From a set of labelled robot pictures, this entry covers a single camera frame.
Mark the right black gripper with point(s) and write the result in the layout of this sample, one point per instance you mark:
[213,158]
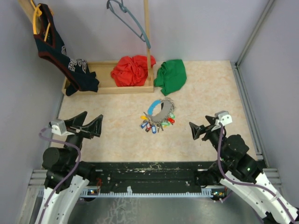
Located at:
[208,128]

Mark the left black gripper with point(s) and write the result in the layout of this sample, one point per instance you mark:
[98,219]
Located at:
[93,129]

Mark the bunch of coloured keys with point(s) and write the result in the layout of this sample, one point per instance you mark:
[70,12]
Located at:
[154,128]

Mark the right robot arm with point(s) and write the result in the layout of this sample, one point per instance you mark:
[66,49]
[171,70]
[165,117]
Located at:
[238,171]

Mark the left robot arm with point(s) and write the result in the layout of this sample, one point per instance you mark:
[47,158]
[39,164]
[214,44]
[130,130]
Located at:
[67,175]

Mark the wooden tray rack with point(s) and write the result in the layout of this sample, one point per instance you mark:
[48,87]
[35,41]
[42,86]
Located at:
[103,68]

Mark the green crumpled cloth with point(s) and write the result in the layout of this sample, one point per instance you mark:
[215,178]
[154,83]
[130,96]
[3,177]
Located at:
[171,76]

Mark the red crumpled cloth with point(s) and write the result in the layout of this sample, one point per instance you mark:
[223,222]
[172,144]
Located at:
[130,71]

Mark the navy blue tank top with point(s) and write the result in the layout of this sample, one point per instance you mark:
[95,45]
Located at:
[51,47]

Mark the yellow clothes hanger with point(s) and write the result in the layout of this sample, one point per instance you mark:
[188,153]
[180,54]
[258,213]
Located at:
[36,14]

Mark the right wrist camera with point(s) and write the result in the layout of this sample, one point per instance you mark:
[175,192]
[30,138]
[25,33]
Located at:
[223,117]

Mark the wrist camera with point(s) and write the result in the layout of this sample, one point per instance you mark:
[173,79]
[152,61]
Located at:
[223,117]
[58,127]

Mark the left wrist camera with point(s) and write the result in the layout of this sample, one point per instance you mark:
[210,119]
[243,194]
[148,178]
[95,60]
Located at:
[58,127]

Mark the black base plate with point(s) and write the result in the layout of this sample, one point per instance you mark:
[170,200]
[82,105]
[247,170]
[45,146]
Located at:
[153,177]

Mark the grey cable duct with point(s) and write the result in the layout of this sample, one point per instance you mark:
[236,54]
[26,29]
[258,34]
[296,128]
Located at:
[207,192]

